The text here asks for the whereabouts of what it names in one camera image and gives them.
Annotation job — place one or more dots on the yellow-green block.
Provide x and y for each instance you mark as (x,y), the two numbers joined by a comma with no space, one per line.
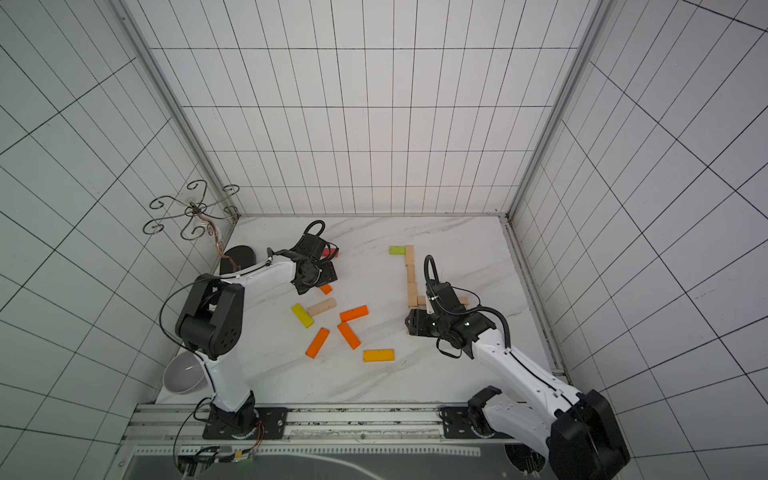
(302,315)

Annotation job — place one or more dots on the yellow block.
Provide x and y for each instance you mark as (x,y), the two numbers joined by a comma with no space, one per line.
(379,355)

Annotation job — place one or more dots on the black wire ornament stand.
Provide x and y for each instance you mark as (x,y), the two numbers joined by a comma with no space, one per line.
(200,215)

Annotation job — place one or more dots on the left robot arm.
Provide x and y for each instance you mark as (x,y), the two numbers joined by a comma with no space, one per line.
(210,324)

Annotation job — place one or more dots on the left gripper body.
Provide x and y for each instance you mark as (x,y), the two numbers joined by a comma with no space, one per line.
(320,275)

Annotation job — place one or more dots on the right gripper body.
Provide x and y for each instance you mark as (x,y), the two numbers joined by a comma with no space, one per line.
(423,322)

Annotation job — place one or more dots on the orange block lower middle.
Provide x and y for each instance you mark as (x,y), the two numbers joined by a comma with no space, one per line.
(349,335)

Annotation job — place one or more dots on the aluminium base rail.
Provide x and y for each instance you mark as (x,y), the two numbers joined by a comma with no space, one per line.
(313,424)

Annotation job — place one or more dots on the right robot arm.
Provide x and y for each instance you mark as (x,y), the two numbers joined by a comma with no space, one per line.
(575,433)

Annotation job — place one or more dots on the orange block lower left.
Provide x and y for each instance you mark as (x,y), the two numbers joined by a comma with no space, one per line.
(317,343)

